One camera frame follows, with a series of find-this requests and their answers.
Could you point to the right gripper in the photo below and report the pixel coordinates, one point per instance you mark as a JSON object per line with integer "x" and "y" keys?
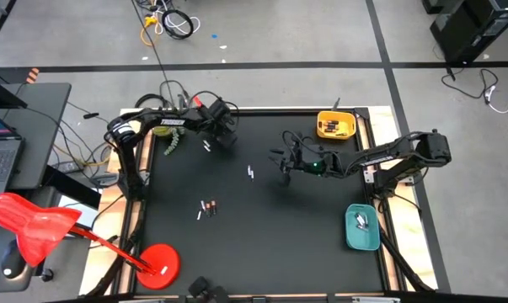
{"x": 302, "y": 160}

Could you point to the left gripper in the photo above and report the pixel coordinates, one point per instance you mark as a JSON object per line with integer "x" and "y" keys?
{"x": 222, "y": 120}

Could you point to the black copper-top battery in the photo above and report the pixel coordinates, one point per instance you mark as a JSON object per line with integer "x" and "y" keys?
{"x": 330, "y": 130}
{"x": 342, "y": 134}
{"x": 208, "y": 209}
{"x": 333, "y": 126}
{"x": 213, "y": 206}
{"x": 332, "y": 122}

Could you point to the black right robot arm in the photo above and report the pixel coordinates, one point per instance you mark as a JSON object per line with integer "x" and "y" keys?
{"x": 375, "y": 159}

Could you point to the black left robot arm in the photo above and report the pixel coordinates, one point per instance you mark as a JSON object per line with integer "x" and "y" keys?
{"x": 173, "y": 122}

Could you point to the potted succulent plant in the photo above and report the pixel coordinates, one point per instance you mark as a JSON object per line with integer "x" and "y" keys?
{"x": 174, "y": 141}

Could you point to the thin grey antenna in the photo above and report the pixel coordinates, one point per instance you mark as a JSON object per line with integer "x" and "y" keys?
{"x": 335, "y": 104}

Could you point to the yellow plastic bin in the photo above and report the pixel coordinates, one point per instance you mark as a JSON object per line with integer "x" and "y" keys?
{"x": 351, "y": 122}

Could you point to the teal plastic bin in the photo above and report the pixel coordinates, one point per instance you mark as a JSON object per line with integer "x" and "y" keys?
{"x": 363, "y": 242}

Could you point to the black object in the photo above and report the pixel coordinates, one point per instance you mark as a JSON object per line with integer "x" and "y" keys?
{"x": 199, "y": 286}

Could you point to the grey power strip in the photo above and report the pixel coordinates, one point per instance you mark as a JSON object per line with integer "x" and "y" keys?
{"x": 70, "y": 167}

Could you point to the white tablet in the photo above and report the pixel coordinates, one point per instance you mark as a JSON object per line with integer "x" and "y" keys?
{"x": 85, "y": 214}

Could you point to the black desk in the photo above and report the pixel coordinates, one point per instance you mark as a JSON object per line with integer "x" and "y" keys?
{"x": 43, "y": 122}

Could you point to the orange striped marker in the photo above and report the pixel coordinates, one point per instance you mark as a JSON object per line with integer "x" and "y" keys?
{"x": 33, "y": 76}

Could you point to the dark grey side desk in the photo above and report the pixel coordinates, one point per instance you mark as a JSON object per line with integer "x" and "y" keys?
{"x": 60, "y": 269}

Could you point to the red desk lamp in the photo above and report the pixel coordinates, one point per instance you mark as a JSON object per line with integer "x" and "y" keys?
{"x": 34, "y": 227}

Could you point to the black round knob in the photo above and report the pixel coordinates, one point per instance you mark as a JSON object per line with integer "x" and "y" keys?
{"x": 47, "y": 275}

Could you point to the black cabinet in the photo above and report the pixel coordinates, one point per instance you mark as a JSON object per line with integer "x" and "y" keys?
{"x": 468, "y": 29}

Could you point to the black laptop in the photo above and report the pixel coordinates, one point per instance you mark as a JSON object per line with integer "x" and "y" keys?
{"x": 1, "y": 160}

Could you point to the black computer mouse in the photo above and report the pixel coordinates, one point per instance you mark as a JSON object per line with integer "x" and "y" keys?
{"x": 11, "y": 261}

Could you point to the black metal table frame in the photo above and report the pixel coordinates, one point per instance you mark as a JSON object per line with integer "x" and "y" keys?
{"x": 279, "y": 113}

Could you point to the white metal bracket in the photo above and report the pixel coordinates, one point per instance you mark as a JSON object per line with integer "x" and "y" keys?
{"x": 368, "y": 177}

